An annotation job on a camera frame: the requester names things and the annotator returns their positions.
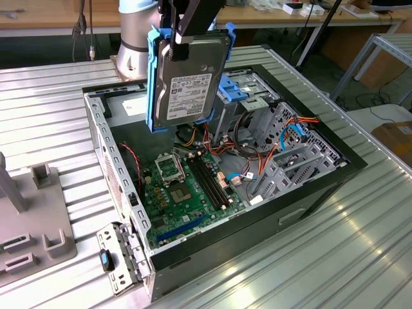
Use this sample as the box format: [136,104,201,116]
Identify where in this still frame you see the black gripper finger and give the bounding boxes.
[167,0,227,62]
[159,0,177,32]

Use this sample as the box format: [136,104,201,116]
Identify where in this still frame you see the hard disk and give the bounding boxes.
[146,21,238,133]

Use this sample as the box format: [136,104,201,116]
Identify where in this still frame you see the orange power wire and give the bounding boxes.
[254,114,321,181]

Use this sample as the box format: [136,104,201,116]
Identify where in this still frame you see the grey metal disk bay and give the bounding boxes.
[249,101,351,207]

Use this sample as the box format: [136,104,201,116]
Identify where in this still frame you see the white box black top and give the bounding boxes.
[283,2,305,15]

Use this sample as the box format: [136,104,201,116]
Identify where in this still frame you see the grey metal drive cage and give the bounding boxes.
[205,72,281,142]

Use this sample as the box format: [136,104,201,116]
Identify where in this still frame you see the long wooden desk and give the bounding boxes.
[0,0,408,67]

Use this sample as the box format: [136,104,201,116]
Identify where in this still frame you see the grey power supply unit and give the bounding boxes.
[104,89,180,168]

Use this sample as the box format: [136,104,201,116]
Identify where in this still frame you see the black case fan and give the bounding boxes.
[117,143,144,197]

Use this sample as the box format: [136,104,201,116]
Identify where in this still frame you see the black RAM slot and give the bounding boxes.
[196,154,229,209]
[200,153,233,209]
[192,156,225,211]
[188,156,221,212]

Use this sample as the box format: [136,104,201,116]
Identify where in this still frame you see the green motherboard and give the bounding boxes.
[141,151,247,250]

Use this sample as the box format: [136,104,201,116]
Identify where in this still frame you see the brown cardboard panel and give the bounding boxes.
[355,48,409,89]

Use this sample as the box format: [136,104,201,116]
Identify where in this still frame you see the blue expansion slot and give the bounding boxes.
[156,214,207,242]

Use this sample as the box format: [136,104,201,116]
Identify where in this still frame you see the white low table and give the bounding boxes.
[346,102,412,133]

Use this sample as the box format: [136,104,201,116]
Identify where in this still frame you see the black open PC case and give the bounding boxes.
[81,63,368,303]

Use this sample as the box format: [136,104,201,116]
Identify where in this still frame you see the silver hinged slot cover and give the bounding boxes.
[96,221,152,297]

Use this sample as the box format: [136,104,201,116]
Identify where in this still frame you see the brown cardboard box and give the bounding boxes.
[370,120,412,168]

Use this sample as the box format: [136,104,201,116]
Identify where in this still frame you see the grey parts rack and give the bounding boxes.
[0,151,80,284]

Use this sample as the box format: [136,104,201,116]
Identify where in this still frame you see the black latch blue stripe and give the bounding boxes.
[98,248,117,273]

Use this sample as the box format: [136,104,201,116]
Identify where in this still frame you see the green RAM stick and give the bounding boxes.
[0,236,26,254]

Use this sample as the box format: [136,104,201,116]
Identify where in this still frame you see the blue plastic drive bracket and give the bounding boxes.
[221,75,250,102]

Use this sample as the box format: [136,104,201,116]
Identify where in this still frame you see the black cable loop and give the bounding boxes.
[233,111,260,158]

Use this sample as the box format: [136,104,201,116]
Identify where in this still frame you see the multicolour power wire bundle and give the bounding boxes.
[175,124,236,160]

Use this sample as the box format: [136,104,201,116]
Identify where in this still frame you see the metal socket cover frame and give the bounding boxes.
[154,153,187,187]

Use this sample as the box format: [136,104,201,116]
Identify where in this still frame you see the pale blue data wire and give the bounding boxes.
[227,172,257,184]

